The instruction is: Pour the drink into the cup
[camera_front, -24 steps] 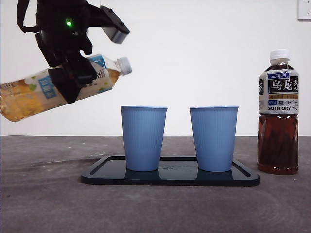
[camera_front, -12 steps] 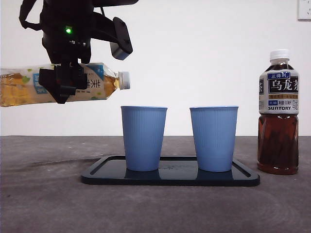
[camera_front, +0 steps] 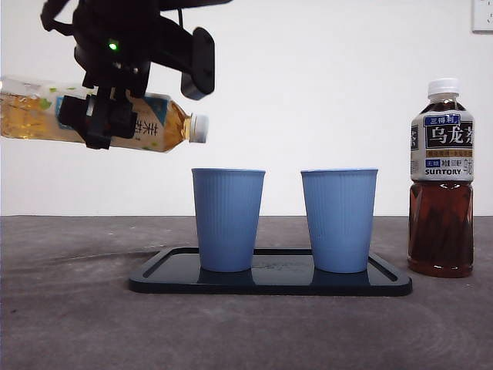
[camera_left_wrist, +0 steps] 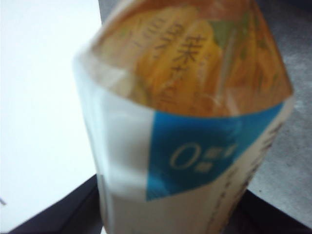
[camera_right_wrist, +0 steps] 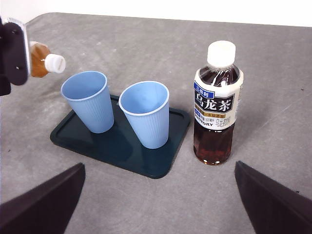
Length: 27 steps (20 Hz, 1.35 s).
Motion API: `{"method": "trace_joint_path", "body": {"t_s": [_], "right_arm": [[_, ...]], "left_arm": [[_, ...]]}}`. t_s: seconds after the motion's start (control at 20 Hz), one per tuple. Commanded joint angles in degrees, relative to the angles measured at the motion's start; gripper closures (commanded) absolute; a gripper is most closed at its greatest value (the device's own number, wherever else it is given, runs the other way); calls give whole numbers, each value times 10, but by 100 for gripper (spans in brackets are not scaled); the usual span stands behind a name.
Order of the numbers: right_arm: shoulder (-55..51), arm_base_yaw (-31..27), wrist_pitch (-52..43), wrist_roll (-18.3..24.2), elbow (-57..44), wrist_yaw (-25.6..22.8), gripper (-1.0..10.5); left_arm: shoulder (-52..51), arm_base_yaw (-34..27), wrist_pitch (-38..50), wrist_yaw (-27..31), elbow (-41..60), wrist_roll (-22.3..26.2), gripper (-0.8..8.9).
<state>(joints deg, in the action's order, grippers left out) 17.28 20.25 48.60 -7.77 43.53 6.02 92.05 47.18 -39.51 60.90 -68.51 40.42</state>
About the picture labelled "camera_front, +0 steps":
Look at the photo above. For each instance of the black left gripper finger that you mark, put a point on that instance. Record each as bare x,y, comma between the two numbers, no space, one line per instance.
99,127

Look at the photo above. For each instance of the jasmine tea bottle white label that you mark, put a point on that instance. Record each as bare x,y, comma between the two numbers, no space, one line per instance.
169,123

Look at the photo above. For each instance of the dark oolong tea bottle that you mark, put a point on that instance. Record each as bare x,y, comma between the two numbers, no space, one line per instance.
441,223

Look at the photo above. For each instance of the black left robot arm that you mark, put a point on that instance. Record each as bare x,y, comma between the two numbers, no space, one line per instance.
115,27

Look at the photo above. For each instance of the blue ribbed paper cup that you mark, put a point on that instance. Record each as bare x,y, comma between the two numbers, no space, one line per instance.
227,219
339,219

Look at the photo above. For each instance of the dark teal rectangular tray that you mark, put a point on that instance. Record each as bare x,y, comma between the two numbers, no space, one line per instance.
269,283

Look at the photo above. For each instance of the white wall socket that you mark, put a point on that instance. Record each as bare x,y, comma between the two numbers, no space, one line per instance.
483,15

